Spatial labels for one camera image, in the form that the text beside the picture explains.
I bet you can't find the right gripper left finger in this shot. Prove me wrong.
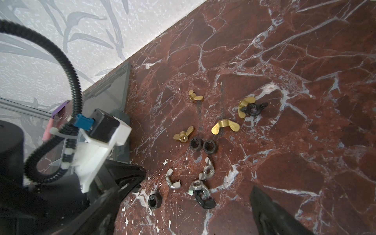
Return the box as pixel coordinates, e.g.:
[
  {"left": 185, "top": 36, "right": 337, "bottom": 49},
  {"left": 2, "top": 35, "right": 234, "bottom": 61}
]
[{"left": 57, "top": 187, "right": 120, "bottom": 235}]

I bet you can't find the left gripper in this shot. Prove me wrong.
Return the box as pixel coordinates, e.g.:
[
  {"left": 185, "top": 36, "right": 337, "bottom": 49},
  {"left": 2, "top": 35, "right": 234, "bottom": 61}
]
[{"left": 88, "top": 160, "right": 146, "bottom": 205}]

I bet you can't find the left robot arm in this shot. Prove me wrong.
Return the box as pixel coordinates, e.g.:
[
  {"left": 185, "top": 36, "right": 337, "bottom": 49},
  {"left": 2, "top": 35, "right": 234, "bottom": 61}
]
[{"left": 1, "top": 20, "right": 146, "bottom": 235}]

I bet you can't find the small black hex nut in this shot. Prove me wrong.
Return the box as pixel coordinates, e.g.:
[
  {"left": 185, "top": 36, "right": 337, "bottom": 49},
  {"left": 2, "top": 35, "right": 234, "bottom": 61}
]
[{"left": 148, "top": 193, "right": 163, "bottom": 210}]

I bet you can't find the purple pink brush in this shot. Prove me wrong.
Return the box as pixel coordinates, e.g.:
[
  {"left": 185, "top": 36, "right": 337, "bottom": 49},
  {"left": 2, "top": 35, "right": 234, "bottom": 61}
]
[{"left": 42, "top": 100, "right": 70, "bottom": 142}]

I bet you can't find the brass wing nut bottom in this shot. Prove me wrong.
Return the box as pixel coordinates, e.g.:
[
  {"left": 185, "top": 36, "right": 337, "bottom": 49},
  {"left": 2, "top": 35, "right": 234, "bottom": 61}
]
[{"left": 211, "top": 119, "right": 240, "bottom": 135}]

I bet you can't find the brass wing nut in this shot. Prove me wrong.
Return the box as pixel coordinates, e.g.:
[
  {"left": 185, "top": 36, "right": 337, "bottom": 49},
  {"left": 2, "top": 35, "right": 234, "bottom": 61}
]
[
  {"left": 211, "top": 119, "right": 240, "bottom": 135},
  {"left": 173, "top": 126, "right": 194, "bottom": 143},
  {"left": 189, "top": 90, "right": 204, "bottom": 101},
  {"left": 238, "top": 97, "right": 256, "bottom": 118}
]

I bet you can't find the brass wing nut right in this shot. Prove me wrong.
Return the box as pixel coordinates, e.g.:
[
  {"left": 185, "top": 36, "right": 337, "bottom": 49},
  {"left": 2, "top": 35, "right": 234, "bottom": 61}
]
[{"left": 238, "top": 97, "right": 256, "bottom": 118}]

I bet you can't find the grey plastic organizer box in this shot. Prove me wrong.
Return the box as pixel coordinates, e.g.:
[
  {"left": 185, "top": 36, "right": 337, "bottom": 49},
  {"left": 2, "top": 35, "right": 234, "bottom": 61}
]
[{"left": 49, "top": 62, "right": 131, "bottom": 167}]

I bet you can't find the brass wing nut far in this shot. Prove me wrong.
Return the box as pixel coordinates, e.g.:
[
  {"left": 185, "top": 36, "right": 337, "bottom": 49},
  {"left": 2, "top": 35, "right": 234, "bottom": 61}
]
[{"left": 189, "top": 90, "right": 204, "bottom": 101}]

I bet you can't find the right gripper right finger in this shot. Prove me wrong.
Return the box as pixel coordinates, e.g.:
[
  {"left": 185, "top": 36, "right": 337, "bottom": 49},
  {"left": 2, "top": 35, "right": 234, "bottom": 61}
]
[{"left": 250, "top": 186, "right": 313, "bottom": 235}]

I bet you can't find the steel wing nut upper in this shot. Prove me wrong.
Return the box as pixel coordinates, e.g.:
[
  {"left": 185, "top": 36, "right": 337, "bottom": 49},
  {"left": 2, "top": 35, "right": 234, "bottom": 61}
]
[{"left": 198, "top": 157, "right": 215, "bottom": 181}]

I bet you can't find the steel wing nut lower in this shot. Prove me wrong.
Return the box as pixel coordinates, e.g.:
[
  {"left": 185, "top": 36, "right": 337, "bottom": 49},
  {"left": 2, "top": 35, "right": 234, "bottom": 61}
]
[{"left": 188, "top": 180, "right": 211, "bottom": 197}]

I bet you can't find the steel wing nut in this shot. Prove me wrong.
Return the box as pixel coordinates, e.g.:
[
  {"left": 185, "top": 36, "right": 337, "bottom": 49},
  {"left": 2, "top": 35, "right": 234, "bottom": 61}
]
[
  {"left": 188, "top": 180, "right": 211, "bottom": 197},
  {"left": 165, "top": 168, "right": 182, "bottom": 190},
  {"left": 198, "top": 157, "right": 215, "bottom": 181}
]

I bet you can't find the brass wing nut left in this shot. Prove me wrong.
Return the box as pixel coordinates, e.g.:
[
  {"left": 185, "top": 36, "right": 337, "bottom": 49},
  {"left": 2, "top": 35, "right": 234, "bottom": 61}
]
[{"left": 173, "top": 126, "right": 194, "bottom": 143}]

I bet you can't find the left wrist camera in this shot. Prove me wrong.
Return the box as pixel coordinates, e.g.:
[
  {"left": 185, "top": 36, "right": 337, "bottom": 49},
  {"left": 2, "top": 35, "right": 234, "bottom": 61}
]
[{"left": 71, "top": 109, "right": 132, "bottom": 193}]

